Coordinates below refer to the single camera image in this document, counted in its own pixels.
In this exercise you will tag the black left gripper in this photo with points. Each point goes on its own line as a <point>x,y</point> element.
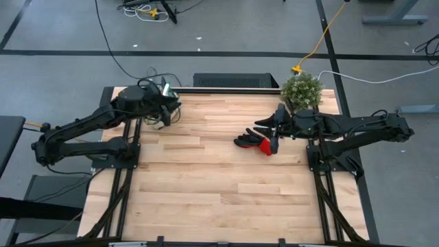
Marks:
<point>163,103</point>

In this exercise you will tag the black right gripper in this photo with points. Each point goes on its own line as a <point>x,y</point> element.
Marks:
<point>286,125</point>

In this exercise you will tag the red black gardening gloves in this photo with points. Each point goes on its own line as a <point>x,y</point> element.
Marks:
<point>250,140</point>

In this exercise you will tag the green spray bottle white head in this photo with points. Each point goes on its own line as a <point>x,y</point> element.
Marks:
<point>166,91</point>

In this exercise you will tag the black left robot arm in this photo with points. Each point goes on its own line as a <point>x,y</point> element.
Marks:
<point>85,121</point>

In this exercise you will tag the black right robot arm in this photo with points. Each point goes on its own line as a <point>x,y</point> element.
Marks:
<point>360,127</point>

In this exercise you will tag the beige green gardening bag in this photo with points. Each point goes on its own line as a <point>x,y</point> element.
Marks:
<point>164,80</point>

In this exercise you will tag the potted plant with white flowers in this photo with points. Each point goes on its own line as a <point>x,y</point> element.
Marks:
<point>302,91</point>

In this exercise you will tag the black perforated case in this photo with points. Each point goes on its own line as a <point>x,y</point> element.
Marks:
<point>233,80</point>

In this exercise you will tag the grey low cart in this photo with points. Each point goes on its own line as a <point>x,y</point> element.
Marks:
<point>51,192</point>

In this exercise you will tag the grey desk foot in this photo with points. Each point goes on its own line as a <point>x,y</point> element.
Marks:
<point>418,109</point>

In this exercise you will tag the black side table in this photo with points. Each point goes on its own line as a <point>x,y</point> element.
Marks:
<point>10,137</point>

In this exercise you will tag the black beam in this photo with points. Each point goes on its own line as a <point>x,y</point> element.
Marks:
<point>34,209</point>

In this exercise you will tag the desk with grey legs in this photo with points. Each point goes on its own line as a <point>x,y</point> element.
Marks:
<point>394,19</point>

